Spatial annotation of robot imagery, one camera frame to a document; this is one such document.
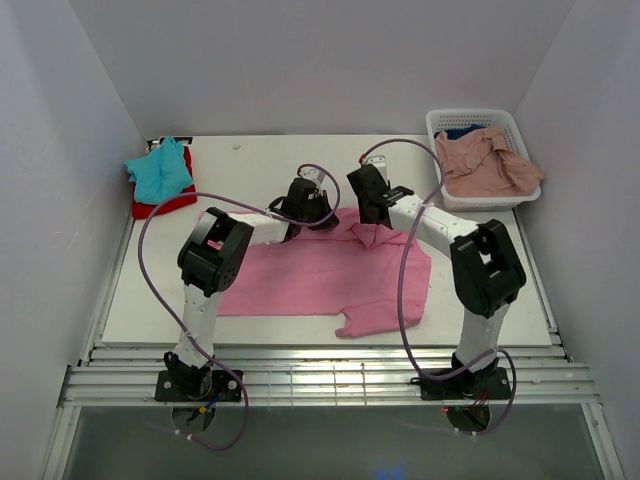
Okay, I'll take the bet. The pink t shirt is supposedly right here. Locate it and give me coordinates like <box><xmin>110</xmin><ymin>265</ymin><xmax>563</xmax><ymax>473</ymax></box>
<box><xmin>219</xmin><ymin>208</ymin><xmax>431</xmax><ymax>338</ymax></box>

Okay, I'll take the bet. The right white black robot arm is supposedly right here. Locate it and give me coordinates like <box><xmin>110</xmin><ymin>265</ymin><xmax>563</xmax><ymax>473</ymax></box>
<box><xmin>347</xmin><ymin>164</ymin><xmax>526</xmax><ymax>397</ymax></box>

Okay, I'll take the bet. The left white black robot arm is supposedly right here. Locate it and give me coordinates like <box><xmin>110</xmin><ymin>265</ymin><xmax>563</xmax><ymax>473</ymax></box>
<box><xmin>164</xmin><ymin>168</ymin><xmax>339</xmax><ymax>400</ymax></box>

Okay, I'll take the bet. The blue t shirt in basket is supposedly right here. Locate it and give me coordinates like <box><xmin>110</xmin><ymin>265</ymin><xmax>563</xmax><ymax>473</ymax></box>
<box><xmin>433</xmin><ymin>124</ymin><xmax>483</xmax><ymax>140</ymax></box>

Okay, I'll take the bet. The white plastic basket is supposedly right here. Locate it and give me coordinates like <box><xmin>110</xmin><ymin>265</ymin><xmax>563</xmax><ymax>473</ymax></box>
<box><xmin>425</xmin><ymin>108</ymin><xmax>544</xmax><ymax>211</ymax></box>

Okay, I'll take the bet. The beige t shirt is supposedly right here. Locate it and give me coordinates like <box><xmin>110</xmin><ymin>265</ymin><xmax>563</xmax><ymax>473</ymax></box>
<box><xmin>435</xmin><ymin>127</ymin><xmax>544</xmax><ymax>198</ymax></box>

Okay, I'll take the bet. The teal folded t shirt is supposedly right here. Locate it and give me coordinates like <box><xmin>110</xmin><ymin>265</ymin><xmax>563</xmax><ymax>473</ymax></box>
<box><xmin>124</xmin><ymin>137</ymin><xmax>194</xmax><ymax>205</ymax></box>

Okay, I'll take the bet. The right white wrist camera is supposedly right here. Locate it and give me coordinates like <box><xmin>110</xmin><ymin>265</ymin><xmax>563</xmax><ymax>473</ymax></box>
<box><xmin>359</xmin><ymin>155</ymin><xmax>388</xmax><ymax>178</ymax></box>

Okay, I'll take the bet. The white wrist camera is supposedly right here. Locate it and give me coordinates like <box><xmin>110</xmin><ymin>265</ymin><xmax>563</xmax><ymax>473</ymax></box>
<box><xmin>359</xmin><ymin>155</ymin><xmax>388</xmax><ymax>178</ymax></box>
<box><xmin>297</xmin><ymin>166</ymin><xmax>326</xmax><ymax>188</ymax></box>

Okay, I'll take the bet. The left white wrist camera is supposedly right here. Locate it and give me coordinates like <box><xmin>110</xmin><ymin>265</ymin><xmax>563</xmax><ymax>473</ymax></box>
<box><xmin>297</xmin><ymin>166</ymin><xmax>326</xmax><ymax>188</ymax></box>

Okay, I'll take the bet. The aluminium frame rail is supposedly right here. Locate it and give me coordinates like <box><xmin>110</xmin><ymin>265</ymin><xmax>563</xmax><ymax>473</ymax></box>
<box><xmin>59</xmin><ymin>345</ymin><xmax>600</xmax><ymax>407</ymax></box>

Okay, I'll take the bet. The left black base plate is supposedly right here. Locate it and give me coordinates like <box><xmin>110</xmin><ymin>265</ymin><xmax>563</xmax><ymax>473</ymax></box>
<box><xmin>153</xmin><ymin>370</ymin><xmax>243</xmax><ymax>403</ymax></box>

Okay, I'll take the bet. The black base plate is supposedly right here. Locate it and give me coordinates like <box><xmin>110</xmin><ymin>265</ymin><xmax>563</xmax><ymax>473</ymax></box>
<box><xmin>153</xmin><ymin>370</ymin><xmax>243</xmax><ymax>403</ymax></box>
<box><xmin>412</xmin><ymin>367</ymin><xmax>512</xmax><ymax>401</ymax></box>

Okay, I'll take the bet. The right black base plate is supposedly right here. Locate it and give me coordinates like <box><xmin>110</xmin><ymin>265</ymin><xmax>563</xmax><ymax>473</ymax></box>
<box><xmin>412</xmin><ymin>367</ymin><xmax>512</xmax><ymax>401</ymax></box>

